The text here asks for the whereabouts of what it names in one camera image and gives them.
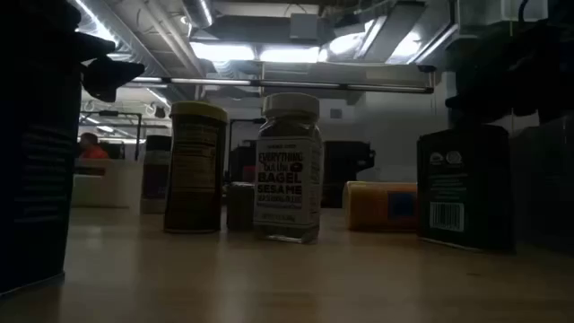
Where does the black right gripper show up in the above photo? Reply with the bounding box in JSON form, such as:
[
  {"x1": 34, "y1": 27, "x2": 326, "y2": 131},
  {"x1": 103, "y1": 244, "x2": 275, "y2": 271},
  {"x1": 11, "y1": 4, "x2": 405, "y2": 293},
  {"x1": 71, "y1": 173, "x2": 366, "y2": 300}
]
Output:
[{"x1": 444, "y1": 20, "x2": 546, "y2": 127}]

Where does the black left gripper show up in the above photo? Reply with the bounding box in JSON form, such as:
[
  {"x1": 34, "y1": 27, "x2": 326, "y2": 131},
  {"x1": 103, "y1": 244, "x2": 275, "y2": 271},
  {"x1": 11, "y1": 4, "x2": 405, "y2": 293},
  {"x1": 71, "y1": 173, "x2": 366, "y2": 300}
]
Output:
[{"x1": 0, "y1": 20, "x2": 146, "y2": 104}]

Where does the green spice tin with barcode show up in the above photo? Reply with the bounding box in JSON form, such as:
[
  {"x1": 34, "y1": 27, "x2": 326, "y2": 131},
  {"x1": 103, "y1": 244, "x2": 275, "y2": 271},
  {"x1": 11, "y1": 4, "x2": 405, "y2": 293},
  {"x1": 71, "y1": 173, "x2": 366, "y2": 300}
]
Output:
[{"x1": 415, "y1": 122, "x2": 516, "y2": 253}]

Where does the large dark spice tin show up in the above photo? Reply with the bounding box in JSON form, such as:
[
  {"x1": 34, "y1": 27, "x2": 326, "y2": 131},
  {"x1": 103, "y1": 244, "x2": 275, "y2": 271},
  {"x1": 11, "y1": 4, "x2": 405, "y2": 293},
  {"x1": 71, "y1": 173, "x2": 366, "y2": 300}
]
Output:
[{"x1": 0, "y1": 31, "x2": 83, "y2": 298}]

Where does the yellow-lid brown spice jar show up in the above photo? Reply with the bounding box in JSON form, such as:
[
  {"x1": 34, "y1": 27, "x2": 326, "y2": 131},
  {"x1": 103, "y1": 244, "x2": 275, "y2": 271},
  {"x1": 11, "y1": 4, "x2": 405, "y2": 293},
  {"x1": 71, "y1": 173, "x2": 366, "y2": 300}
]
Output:
[{"x1": 162, "y1": 100, "x2": 230, "y2": 235}]

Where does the orange spice jar black lid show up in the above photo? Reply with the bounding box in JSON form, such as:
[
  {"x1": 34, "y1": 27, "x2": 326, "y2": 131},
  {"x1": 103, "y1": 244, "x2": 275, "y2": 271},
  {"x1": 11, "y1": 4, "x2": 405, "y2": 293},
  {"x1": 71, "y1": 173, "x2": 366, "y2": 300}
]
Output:
[{"x1": 342, "y1": 179, "x2": 419, "y2": 233}]

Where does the white-lid glass spice jar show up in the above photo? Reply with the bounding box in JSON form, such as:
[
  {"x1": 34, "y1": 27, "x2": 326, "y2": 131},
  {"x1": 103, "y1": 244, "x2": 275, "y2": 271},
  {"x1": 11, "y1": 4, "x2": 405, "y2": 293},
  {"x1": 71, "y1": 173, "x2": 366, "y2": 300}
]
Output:
[{"x1": 225, "y1": 180, "x2": 257, "y2": 232}]

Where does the Everything Bagel seasoning jar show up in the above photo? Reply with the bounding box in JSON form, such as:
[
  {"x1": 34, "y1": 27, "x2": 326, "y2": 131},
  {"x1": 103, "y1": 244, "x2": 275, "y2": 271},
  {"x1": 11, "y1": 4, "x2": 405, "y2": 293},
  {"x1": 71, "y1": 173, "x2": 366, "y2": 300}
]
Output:
[{"x1": 252, "y1": 92, "x2": 325, "y2": 245}]

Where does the person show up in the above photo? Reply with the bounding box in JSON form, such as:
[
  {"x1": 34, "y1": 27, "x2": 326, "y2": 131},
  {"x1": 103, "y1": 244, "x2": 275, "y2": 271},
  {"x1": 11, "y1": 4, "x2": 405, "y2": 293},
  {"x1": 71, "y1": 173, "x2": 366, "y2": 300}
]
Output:
[{"x1": 78, "y1": 131, "x2": 109, "y2": 161}]

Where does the black background monitor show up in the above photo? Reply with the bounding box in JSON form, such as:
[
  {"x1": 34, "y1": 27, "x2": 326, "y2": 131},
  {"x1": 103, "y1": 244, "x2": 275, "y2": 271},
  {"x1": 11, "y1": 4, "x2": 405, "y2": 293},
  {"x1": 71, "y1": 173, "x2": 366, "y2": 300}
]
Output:
[{"x1": 98, "y1": 141, "x2": 126, "y2": 161}]

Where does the dark storage bin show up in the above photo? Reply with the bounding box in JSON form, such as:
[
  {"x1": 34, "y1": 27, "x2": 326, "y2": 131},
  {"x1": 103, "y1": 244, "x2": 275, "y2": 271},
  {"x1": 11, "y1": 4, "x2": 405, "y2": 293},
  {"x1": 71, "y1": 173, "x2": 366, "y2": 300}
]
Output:
[{"x1": 510, "y1": 114, "x2": 574, "y2": 255}]

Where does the ceiling light panel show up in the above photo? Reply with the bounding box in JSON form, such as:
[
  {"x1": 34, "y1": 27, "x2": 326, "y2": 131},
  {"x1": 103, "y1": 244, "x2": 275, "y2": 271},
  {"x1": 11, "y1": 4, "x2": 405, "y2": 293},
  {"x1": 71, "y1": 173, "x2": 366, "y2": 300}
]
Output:
[
  {"x1": 190, "y1": 42, "x2": 257, "y2": 63},
  {"x1": 258, "y1": 46, "x2": 322, "y2": 64}
]

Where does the black background cabinet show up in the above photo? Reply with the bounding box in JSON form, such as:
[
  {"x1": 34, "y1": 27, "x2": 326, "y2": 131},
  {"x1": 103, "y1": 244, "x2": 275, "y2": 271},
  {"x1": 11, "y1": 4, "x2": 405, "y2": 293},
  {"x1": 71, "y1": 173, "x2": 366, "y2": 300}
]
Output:
[{"x1": 322, "y1": 140, "x2": 377, "y2": 208}]

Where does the grey ceiling vent box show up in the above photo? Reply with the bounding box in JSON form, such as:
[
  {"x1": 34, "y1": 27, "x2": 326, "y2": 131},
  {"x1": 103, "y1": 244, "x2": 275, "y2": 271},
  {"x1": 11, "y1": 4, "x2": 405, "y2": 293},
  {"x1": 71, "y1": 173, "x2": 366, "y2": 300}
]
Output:
[{"x1": 289, "y1": 13, "x2": 320, "y2": 41}]

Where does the black background rig frame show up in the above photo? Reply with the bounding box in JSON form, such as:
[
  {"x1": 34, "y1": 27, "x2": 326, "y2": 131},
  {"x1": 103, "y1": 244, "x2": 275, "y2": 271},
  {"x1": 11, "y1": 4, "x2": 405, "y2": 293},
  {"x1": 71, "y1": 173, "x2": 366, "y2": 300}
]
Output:
[{"x1": 79, "y1": 110, "x2": 144, "y2": 162}]

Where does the round silver ceiling duct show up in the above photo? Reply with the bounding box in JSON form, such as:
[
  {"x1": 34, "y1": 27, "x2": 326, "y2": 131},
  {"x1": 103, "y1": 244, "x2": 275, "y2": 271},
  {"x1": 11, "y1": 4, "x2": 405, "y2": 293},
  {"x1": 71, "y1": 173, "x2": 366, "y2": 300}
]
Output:
[{"x1": 181, "y1": 0, "x2": 215, "y2": 30}]

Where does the beige bin with handle slot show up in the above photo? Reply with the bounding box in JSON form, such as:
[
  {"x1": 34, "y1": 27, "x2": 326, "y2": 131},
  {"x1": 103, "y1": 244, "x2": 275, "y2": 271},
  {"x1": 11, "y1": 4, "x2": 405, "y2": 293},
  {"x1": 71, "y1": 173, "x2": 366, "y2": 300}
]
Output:
[{"x1": 71, "y1": 157, "x2": 144, "y2": 210}]

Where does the black background station frame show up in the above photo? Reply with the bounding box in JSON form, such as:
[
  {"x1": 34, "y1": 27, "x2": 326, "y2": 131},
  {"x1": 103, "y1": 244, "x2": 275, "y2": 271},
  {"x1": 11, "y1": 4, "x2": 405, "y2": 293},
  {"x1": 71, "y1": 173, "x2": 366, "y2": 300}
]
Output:
[{"x1": 228, "y1": 118, "x2": 266, "y2": 183}]

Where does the aluminium frame bar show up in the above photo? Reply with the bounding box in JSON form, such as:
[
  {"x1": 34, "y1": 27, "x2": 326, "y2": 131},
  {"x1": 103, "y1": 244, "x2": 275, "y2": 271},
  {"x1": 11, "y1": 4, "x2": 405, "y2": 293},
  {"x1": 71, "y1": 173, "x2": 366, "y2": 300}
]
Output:
[{"x1": 127, "y1": 75, "x2": 435, "y2": 95}]

